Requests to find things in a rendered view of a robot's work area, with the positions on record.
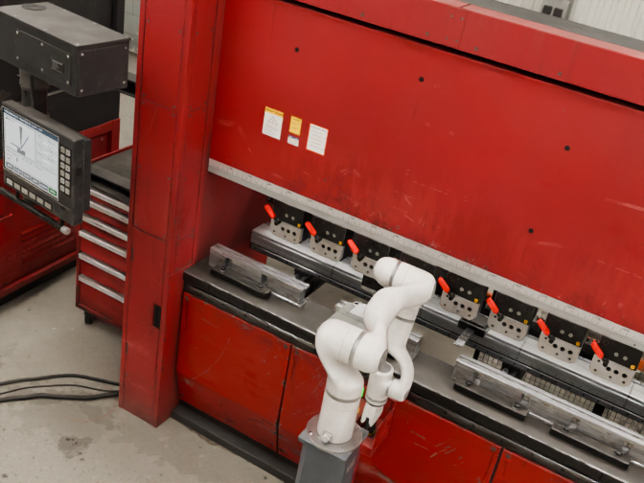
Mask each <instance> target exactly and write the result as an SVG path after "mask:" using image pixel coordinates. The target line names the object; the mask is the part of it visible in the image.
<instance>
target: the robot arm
mask: <svg viewBox="0 0 644 483"><path fill-rule="evenodd" d="M374 276H375V278H376V280H377V281H378V283H379V284H381V285H382V286H383V287H385V288H383V289H381V290H379V291H378V292H377V293H376V294H375V295H374V296H373V297H372V298H371V300H370V301H369V302H368V304H367V305H366V307H365V309H364V313H363V322H364V325H365V328H366V330H367V331H368V332H366V331H364V330H363V329H360V328H358V327H356V326H354V325H351V324H349V323H347V322H344V321H341V320H338V319H329V320H327V321H325V322H324V323H323V324H321V326H320V327H319V329H318V330H317V333H316V336H315V347H316V351H317V353H318V356H319V358H320V360H321V362H322V364H323V366H324V368H325V370H326V372H327V375H328V376H327V382H326V387H325V392H324V397H323V402H322V406H321V410H320V414H317V415H315V416H313V417H312V418H311V419H310V420H309V421H308V424H307V429H306V432H307V436H308V438H309V440H310V441H311V443H312V444H313V445H315V446H316V447H317V448H319V449H321V450H324V451H326V452H328V453H334V454H344V453H349V452H351V451H354V450H355V449H357V448H358V447H359V445H360V444H361V441H362V431H361V429H360V427H359V426H358V424H357V423H356V418H357V411H358V407H359V403H360V399H361V395H362V390H363V385H364V380H363V377H362V375H361V373H360V372H359V371H362V372H364V373H370V376H369V380H368V385H367V390H366V395H365V399H366V401H367V402H366V404H365V406H364V409H363V413H362V417H361V422H362V423H363V422H364V421H365V420H366V422H365V426H364V428H365V429H366V430H368V431H369V433H370V434H372V433H373V432H374V429H375V423H376V421H377V419H378V417H379V416H380V414H381V412H382V410H383V406H384V405H385V404H386V402H387V399H388V397H389V398H391V399H393V400H396V401H398V402H402V401H404V400H405V399H406V397H407V395H408V393H409V391H410V387H411V384H412V381H413V378H414V367H413V363H412V360H411V358H410V356H409V354H408V352H407V350H406V347H405V345H406V342H407V339H408V337H409V335H410V332H411V329H412V327H413V324H414V321H415V319H416V316H417V313H418V310H419V308H420V306H421V305H422V304H424V303H426V302H427V301H429V300H430V299H431V298H432V297H433V294H434V293H435V289H436V281H435V279H434V277H433V276H432V275H431V274H430V273H428V272H426V271H424V270H422V269H420V268H418V267H416V266H413V265H411V264H407V263H404V262H402V261H399V260H397V259H394V258H390V257H384V258H381V259H379V260H378V261H377V262H376V264H375V266H374ZM387 352H388V353H389V354H390V355H391V356H392V357H393V358H394V359H395V360H396V361H398V363H399V365H400V367H401V371H402V374H401V378H400V379H397V378H395V377H394V376H393V373H394V368H393V366H392V365H391V364H390V363H388V362H386V358H387V354H388V353H387ZM358 370H359V371H358Z"/></svg>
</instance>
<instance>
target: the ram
mask: <svg viewBox="0 0 644 483"><path fill-rule="evenodd" d="M266 106H267V107H269V108H272V109H275V110H277V111H280V112H283V113H284V115H283V122H282V128H281V135H280V140H279V139H277V138H274V137H271V136H269V135H266V134H264V133H263V126H264V119H265V107H266ZM291 116H293V117H296V118H299V119H301V120H302V124H301V130H300V135H297V134H294V133H292V132H289V126H290V120H291ZM310 123H312V124H315V125H317V126H320V127H324V128H326V129H328V130H329V132H328V138H327V143H326V148H325V154H324V156H323V155H321V154H318V153H315V152H313V151H310V150H307V149H306V146H307V141H308V135H309V129H310ZM289 135H291V136H293V137H296V138H299V142H298V147H297V146H294V145H292V144H290V143H288V136H289ZM210 158H211V159H213V160H216V161H218V162H220V163H222V164H224V165H227V166H229V167H232V168H234V169H237V170H239V171H242V172H244V173H248V174H250V175H253V176H255V177H258V178H260V179H262V180H264V181H267V182H269V183H272V184H274V185H276V186H279V187H281V188H284V189H286V190H289V191H291V192H294V193H296V194H298V195H300V196H304V197H306V198H309V199H311V200H314V201H316V202H319V203H321V204H324V205H326V206H328V207H331V208H333V209H335V210H337V211H340V212H342V213H345V214H347V215H350V216H352V217H354V218H357V219H361V220H363V221H366V222H368V223H371V224H373V225H376V226H377V227H379V228H382V229H384V230H387V231H389V232H392V233H394V234H397V235H399V236H402V237H404V238H406V239H409V240H411V241H414V242H417V243H419V244H422V245H424V246H427V247H429V248H431V249H434V250H436V251H439V252H441V253H444V254H446V255H449V256H451V257H453V258H455V259H457V260H460V261H462V262H465V263H467V264H470V265H474V266H476V267H479V268H481V269H483V270H486V271H488V272H491V273H493V274H495V275H497V276H500V277H502V278H505V279H507V280H509V281H512V282H514V283H517V284H519V285H522V286H524V287H527V288H530V289H532V290H535V291H537V292H539V293H542V294H544V295H547V296H549V297H552V298H554V299H557V300H559V301H562V302H564V303H566V304H568V305H570V306H573V307H575V308H578V309H580V310H583V311H587V312H589V313H591V314H594V315H596V316H599V317H601V318H604V319H606V320H608V321H610V322H613V323H615V324H617V325H620V326H622V327H625V328H627V329H630V330H632V331H635V332H637V333H640V334H643V335H644V106H642V105H639V104H635V103H630V102H627V101H623V100H620V99H617V98H614V97H611V96H608V95H605V94H601V93H598V92H595V91H591V90H588V89H585V88H582V87H579V86H576V85H573V84H569V83H566V82H563V81H559V80H554V79H551V78H548V77H545V76H542V75H538V74H535V73H532V72H529V71H525V70H522V69H519V68H516V67H513V66H510V65H506V64H503V63H500V62H497V61H493V60H490V59H487V58H483V57H479V56H476V55H472V54H469V53H466V52H462V51H459V50H456V49H452V48H451V47H447V46H444V45H440V44H437V43H434V42H430V41H427V40H424V39H420V38H418V37H415V36H412V35H408V34H403V33H399V32H396V31H393V30H390V29H386V28H383V27H381V26H377V25H374V24H371V23H368V22H364V21H361V20H358V19H354V18H352V17H349V16H345V15H342V14H339V13H336V12H332V11H327V10H323V9H320V8H317V7H315V6H311V5H308V4H305V3H301V2H298V1H295V0H226V1H225V10H224V19H223V28H222V38H221V47H220V56H219V66H218V83H217V93H216V101H215V111H214V121H213V129H212V139H211V147H210ZM208 171H209V172H211V173H215V174H217V175H220V176H222V177H224V178H227V179H229V180H232V181H234V182H236V183H239V184H241V185H243V186H245V187H248V188H250V189H252V190H255V191H257V192H260V193H262V194H264V195H267V196H271V197H273V198H275V199H278V200H280V201H283V202H284V203H286V204H289V205H291V206H294V207H296V208H299V209H301V210H303V211H306V212H308V213H311V214H313V215H315V216H318V217H320V218H322V219H325V220H328V221H330V222H333V223H335V224H338V225H340V226H342V227H345V228H347V229H350V230H352V231H354V232H357V233H359V234H361V235H363V236H365V237H368V238H370V239H373V240H375V241H378V242H381V243H384V244H386V245H389V246H391V247H393V248H396V249H398V250H401V251H402V252H404V253H407V254H409V255H412V256H414V257H416V258H419V259H421V260H424V261H426V262H429V263H431V264H433V265H437V266H440V267H441V268H443V269H446V270H448V271H451V272H453V273H455V274H458V275H460V276H463V277H465V278H468V279H470V280H472V281H475V282H476V283H479V284H481V285H483V286H486V287H488V288H492V289H494V290H497V291H499V292H502V293H504V294H507V295H509V296H511V297H514V298H516V299H518V300H520V301H522V302H525V303H527V304H530V305H532V306H534V307H537V308H539V309H542V310H544V311H548V312H550V313H553V314H555V315H558V316H559V317H561V318H564V319H566V320H569V321H571V322H573V323H576V324H578V325H581V326H583V327H585V328H588V329H590V330H593V331H595V332H597V333H599V334H603V335H605V336H608V337H610V338H612V339H615V340H617V341H620V342H622V343H624V344H627V345H629V346H632V347H634V348H636V349H638V350H640V351H643V352H644V344H643V343H641V342H638V341H636V340H633V339H631V338H629V337H626V336H624V335H622V334H620V333H616V332H614V331H611V330H609V329H606V328H604V327H601V326H599V325H596V324H594V323H592V322H589V321H587V320H585V319H583V318H580V317H578V316H576V315H573V314H571V313H568V312H566V311H563V310H560V309H557V308H555V307H552V306H550V305H547V304H545V303H543V302H541V301H539V300H536V299H534V298H531V297H529V296H527V295H524V294H522V293H519V292H517V291H514V290H512V289H510V288H507V287H504V286H502V285H499V284H497V283H495V282H492V281H490V280H487V279H485V278H482V277H480V276H477V275H475V274H473V273H470V272H468V271H466V270H464V269H461V268H459V267H457V266H454V265H452V264H448V263H445V262H443V261H441V260H438V259H436V258H433V257H431V256H428V255H427V254H425V253H422V252H420V251H417V250H415V249H412V248H410V247H408V246H405V245H403V244H400V243H398V242H395V241H392V240H389V239H387V238H385V237H383V236H380V235H378V234H375V233H373V232H371V231H368V230H366V229H363V228H361V227H358V226H356V225H354V224H352V223H350V222H347V221H345V220H342V219H340V218H336V217H334V216H331V215H329V214H326V213H324V212H322V211H319V210H317V209H314V208H312V207H310V206H308V205H306V204H303V203H301V202H298V201H296V200H293V199H291V198H289V197H286V196H284V195H280V194H277V193H275V192H273V191H270V190H269V189H266V188H264V187H261V186H259V185H256V184H254V183H252V182H249V181H247V180H244V179H242V178H239V177H237V176H235V175H233V174H231V173H228V172H224V171H222V170H220V169H217V168H215V167H212V166H210V165H209V166H208Z"/></svg>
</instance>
